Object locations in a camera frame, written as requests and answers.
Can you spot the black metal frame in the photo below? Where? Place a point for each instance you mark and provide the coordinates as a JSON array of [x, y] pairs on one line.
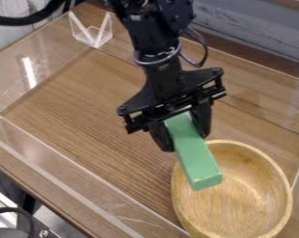
[[25, 218]]

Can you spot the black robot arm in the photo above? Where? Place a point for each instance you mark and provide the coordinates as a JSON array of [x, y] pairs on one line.
[[154, 23]]

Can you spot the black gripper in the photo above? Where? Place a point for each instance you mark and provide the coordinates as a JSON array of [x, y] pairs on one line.
[[170, 92]]

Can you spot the clear acrylic front wall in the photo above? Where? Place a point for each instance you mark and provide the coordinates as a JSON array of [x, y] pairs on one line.
[[86, 200]]

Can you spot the brown wooden bowl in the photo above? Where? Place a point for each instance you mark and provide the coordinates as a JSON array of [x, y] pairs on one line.
[[248, 206]]

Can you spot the green rectangular block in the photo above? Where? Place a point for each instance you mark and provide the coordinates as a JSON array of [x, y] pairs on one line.
[[197, 161]]

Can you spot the clear acrylic corner bracket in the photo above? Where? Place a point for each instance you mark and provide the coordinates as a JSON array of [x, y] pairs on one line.
[[92, 36]]

